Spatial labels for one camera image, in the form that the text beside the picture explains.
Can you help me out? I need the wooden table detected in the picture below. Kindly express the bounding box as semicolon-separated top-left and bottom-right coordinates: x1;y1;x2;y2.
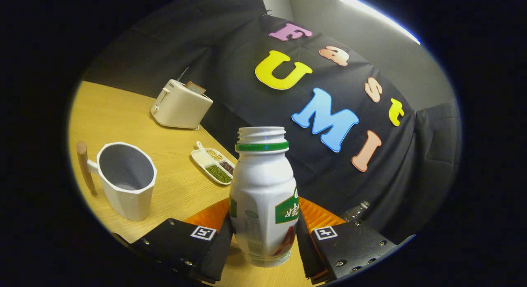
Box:
68;81;313;287

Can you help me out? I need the clear plastic water bottle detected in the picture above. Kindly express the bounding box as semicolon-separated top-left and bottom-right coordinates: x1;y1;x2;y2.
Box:
341;201;370;222

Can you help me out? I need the cream toaster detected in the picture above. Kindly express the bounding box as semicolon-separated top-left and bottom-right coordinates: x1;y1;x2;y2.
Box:
150;79;214;130

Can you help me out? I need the white juice bottle green label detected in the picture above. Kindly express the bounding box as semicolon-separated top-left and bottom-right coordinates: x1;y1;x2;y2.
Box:
229;126;300;268

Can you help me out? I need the white cup wooden handle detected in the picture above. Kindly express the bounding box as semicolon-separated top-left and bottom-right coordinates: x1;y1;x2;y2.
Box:
76;141;158;222

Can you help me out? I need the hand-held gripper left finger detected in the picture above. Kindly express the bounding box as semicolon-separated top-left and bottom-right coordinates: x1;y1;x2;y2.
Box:
130;198;235;284

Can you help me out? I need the black backdrop cloth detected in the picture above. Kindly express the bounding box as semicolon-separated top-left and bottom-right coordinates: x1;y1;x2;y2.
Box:
82;0;462;242

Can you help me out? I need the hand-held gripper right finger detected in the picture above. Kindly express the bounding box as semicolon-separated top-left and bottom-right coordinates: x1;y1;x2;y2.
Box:
296;196;399;284

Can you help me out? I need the white divided bean dish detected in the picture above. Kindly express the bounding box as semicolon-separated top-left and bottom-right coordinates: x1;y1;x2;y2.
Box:
191;141;235;185

